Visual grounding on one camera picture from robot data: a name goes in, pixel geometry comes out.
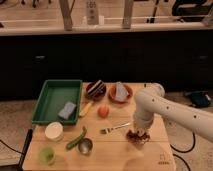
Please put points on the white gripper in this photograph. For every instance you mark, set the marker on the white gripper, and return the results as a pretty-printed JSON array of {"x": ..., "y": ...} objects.
[{"x": 140, "y": 130}]

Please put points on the dark red grape bunch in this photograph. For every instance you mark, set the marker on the dark red grape bunch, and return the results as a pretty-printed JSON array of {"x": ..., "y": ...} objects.
[{"x": 136, "y": 139}]

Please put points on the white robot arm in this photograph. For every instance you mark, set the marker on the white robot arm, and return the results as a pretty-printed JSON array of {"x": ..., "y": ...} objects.
[{"x": 151, "y": 100}]

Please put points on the grey blue folded cloth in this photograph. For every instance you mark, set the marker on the grey blue folded cloth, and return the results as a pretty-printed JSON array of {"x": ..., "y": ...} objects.
[{"x": 121, "y": 92}]

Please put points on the orange fruit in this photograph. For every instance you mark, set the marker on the orange fruit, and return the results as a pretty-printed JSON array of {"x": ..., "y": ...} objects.
[{"x": 103, "y": 111}]

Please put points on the dark brown bowl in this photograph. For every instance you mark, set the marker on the dark brown bowl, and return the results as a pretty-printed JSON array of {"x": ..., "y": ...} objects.
[{"x": 98, "y": 95}]

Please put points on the striped brown white cloth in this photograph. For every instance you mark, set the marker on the striped brown white cloth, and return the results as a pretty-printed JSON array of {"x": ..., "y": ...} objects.
[{"x": 94, "y": 87}]

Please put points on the yellow banana piece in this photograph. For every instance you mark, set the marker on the yellow banana piece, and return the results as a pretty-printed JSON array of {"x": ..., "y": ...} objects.
[{"x": 85, "y": 109}]

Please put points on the small steel cup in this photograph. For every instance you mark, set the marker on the small steel cup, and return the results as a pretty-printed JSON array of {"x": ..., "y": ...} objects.
[{"x": 85, "y": 146}]

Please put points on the dark blue bag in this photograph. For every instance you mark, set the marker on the dark blue bag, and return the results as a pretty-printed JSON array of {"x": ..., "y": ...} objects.
[{"x": 200, "y": 99}]

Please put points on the green chili pepper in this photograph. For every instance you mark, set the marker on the green chili pepper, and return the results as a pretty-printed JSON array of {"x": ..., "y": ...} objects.
[{"x": 75, "y": 141}]

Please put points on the white round container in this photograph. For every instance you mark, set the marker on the white round container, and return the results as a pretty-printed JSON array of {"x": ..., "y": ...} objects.
[{"x": 54, "y": 131}]

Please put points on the green plastic tray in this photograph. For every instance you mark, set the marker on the green plastic tray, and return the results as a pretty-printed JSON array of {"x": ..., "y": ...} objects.
[{"x": 52, "y": 99}]

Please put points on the light green plastic cup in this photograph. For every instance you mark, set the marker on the light green plastic cup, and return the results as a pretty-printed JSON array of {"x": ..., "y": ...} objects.
[{"x": 46, "y": 156}]

